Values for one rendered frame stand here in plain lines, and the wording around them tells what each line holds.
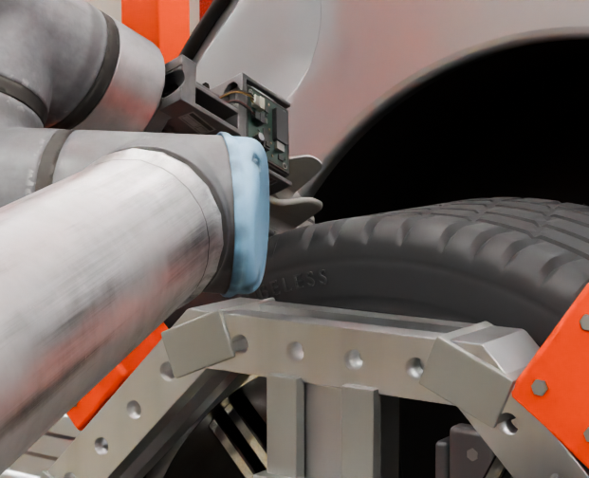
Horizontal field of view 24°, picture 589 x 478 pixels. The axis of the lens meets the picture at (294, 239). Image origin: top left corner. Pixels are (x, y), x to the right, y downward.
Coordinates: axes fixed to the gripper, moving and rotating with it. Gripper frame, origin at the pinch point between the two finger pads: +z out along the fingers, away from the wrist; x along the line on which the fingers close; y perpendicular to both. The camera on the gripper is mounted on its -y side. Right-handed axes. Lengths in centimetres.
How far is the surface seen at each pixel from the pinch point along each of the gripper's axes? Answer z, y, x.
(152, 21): 167, -199, 220
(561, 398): -5.8, 24.8, -23.6
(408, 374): -7.6, 15.5, -19.9
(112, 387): -10.5, -8.4, -14.9
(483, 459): 43.7, -12.2, -5.1
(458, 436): 42.4, -14.1, -2.5
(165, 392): -9.7, -3.7, -16.3
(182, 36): 180, -199, 221
